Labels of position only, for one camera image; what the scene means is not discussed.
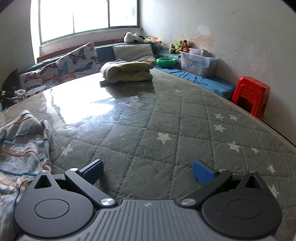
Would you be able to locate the striped blue pink sweater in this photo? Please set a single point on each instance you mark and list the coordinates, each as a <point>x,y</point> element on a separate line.
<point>23,143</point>

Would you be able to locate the red plastic stool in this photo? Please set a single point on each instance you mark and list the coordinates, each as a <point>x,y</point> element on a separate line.
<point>252,90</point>

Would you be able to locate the black bag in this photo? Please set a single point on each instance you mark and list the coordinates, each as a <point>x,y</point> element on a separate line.
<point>11,81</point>

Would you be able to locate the green plastic bowl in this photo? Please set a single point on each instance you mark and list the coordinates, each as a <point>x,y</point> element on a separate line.
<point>166,62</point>

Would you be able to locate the brown plush toys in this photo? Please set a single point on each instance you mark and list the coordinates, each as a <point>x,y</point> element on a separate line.
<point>182,45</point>

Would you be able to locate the clear plastic storage box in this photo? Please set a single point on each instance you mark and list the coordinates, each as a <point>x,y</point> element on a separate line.
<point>196,64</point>

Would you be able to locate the green framed window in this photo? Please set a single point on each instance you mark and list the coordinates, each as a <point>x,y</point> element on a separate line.
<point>90,14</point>

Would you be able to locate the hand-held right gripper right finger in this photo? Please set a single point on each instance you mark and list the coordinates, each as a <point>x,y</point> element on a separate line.
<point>203,172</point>

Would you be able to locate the white plush toy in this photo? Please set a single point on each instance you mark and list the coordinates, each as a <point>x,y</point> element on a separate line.
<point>129,37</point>

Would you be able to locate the folded yellow grey blanket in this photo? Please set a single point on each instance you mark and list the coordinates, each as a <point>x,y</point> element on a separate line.
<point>129,71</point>

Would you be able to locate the grey pillow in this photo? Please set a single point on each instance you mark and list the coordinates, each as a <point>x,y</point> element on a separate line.
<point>134,52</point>

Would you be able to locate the butterfly print cushion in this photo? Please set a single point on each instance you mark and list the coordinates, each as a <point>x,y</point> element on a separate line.
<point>78,58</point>
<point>39,75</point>
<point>105,53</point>

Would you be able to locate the blue bench mat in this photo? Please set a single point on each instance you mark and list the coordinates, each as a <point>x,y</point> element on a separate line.
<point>208,82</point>

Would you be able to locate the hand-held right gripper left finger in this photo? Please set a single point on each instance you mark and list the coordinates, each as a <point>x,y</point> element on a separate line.
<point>92,171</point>

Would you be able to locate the colourful soft toys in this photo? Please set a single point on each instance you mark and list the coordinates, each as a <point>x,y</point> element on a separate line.
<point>152,40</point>

